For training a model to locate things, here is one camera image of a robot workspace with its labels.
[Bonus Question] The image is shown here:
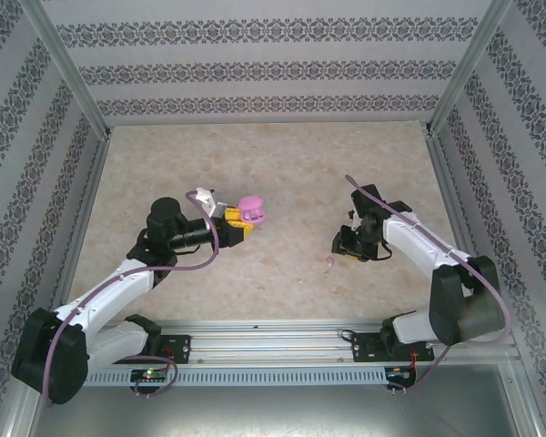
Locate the purple earbud charging case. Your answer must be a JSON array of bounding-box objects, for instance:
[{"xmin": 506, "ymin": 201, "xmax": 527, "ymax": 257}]
[{"xmin": 237, "ymin": 195, "xmax": 268, "ymax": 225}]

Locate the right controller circuit board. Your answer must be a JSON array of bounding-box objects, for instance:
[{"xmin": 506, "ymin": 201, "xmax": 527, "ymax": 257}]
[{"xmin": 385, "ymin": 366, "xmax": 418, "ymax": 381}]

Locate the controller circuit board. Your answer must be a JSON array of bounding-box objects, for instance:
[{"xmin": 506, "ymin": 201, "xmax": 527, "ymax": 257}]
[
  {"xmin": 130, "ymin": 368, "xmax": 168, "ymax": 382},
  {"xmin": 385, "ymin": 366, "xmax": 418, "ymax": 381}
]

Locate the left controller circuit board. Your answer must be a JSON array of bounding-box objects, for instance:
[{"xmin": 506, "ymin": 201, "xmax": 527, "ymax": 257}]
[{"xmin": 130, "ymin": 368, "xmax": 168, "ymax": 382}]

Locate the grey metal shelf panel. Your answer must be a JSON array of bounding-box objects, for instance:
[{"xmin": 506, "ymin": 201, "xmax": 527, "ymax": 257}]
[{"xmin": 25, "ymin": 363, "xmax": 541, "ymax": 437}]

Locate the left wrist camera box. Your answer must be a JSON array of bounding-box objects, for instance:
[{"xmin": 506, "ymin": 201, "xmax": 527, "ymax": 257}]
[{"xmin": 195, "ymin": 187, "xmax": 230, "ymax": 220}]

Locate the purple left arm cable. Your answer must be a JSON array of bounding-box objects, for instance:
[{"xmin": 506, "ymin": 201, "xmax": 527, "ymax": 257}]
[{"xmin": 40, "ymin": 187, "xmax": 222, "ymax": 409}]

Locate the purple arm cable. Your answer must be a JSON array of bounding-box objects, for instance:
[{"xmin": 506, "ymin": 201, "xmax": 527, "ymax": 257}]
[
  {"xmin": 40, "ymin": 187, "xmax": 222, "ymax": 409},
  {"xmin": 344, "ymin": 174, "xmax": 514, "ymax": 397}
]

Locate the aluminium side rail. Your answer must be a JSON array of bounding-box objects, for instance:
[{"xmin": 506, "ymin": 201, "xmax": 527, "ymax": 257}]
[
  {"xmin": 43, "ymin": 129, "xmax": 115, "ymax": 333},
  {"xmin": 425, "ymin": 131, "xmax": 501, "ymax": 329}
]

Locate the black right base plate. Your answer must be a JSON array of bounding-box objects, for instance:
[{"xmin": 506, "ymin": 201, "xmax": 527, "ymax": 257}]
[{"xmin": 350, "ymin": 331, "xmax": 436, "ymax": 364}]

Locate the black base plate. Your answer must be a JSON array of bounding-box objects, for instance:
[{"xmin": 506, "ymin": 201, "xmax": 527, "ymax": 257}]
[
  {"xmin": 110, "ymin": 334, "xmax": 192, "ymax": 365},
  {"xmin": 350, "ymin": 331, "xmax": 436, "ymax": 364}
]

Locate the aluminium mounting rail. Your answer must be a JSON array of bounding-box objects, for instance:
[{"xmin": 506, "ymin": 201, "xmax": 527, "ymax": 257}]
[{"xmin": 25, "ymin": 318, "xmax": 522, "ymax": 366}]

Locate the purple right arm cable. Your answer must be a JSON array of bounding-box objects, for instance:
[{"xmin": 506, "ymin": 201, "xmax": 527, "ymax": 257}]
[{"xmin": 344, "ymin": 174, "xmax": 514, "ymax": 397}]

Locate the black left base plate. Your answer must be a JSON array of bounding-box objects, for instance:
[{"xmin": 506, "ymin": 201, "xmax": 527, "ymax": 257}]
[{"xmin": 110, "ymin": 334, "xmax": 192, "ymax": 365}]

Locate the white slotted cable duct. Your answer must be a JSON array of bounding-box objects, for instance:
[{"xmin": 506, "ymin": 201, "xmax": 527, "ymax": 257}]
[{"xmin": 84, "ymin": 366, "xmax": 388, "ymax": 386}]

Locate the aluminium frame post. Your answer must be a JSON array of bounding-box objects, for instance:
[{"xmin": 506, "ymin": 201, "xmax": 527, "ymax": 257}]
[
  {"xmin": 420, "ymin": 0, "xmax": 515, "ymax": 137},
  {"xmin": 17, "ymin": 0, "xmax": 115, "ymax": 140}
]

